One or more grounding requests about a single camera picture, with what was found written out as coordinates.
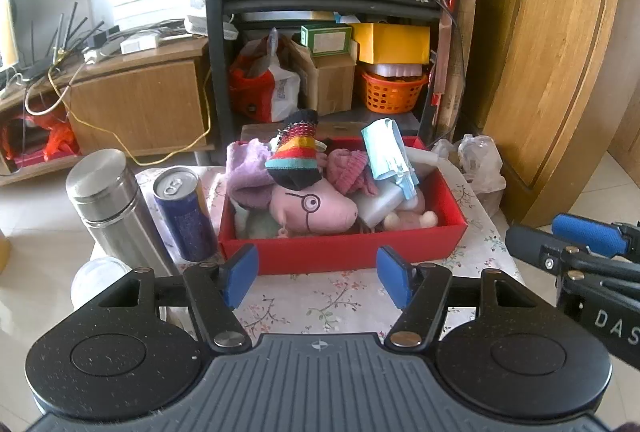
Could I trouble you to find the white foam block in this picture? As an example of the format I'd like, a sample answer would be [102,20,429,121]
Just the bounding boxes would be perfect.
[405,146,442,181]
[352,180,405,229]

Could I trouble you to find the blue drink can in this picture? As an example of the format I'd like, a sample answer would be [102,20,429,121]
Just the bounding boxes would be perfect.
[153,167,217,262]

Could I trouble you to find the yellow box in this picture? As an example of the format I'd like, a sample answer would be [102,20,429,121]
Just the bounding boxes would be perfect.
[352,23,431,65]

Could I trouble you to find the blue face masks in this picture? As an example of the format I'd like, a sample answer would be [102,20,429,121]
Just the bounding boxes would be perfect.
[361,118,419,200]

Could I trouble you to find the red cardboard box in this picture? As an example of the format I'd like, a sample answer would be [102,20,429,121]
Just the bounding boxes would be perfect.
[218,169,466,275]

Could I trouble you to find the light green cloth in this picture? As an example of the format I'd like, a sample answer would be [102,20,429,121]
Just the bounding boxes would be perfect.
[232,201,280,239]

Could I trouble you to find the glass Moccona coffee jar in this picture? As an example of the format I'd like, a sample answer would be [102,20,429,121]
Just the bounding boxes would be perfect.
[70,257,131,311]

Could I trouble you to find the purple fluffy cloth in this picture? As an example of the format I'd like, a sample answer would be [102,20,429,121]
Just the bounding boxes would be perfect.
[226,139,274,209]

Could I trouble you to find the pink pig plush toy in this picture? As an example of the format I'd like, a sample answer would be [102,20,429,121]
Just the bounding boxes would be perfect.
[269,179,358,237]

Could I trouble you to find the rainbow striped sock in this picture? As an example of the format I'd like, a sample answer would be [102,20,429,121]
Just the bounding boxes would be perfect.
[265,109,322,191]

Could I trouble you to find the clear plastic bag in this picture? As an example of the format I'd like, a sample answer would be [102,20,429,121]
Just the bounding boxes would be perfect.
[433,134,506,218]

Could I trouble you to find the stainless steel thermos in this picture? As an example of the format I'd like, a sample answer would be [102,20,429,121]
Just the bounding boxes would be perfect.
[65,148,178,276]

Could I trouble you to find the wooden cabinet right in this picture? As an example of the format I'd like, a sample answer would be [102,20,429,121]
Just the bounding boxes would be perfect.
[458,0,618,226]

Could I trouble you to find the brown cardboard box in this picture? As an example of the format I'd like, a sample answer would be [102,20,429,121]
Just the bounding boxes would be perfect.
[288,39,356,116]

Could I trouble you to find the black metal shelf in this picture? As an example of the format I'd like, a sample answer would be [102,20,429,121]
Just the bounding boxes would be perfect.
[205,0,459,146]

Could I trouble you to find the pink knitted sock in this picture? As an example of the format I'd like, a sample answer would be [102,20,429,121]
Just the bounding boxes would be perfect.
[326,148,378,196]

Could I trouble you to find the beige teddy bear plush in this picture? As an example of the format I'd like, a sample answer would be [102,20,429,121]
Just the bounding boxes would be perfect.
[382,189,439,232]

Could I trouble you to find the red and white bag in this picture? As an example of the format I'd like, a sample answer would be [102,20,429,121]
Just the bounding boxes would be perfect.
[228,28,300,123]

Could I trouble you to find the green framed box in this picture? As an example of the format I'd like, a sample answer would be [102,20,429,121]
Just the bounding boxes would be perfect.
[299,24,352,56]

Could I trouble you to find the orange plastic basket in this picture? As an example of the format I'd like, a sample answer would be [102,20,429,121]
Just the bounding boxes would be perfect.
[355,67,428,115]

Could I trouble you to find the floral tablecloth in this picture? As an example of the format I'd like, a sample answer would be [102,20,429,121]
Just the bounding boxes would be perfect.
[89,163,524,343]

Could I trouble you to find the wooden TV cabinet left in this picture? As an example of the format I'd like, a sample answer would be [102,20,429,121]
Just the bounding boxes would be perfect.
[1,37,218,185]

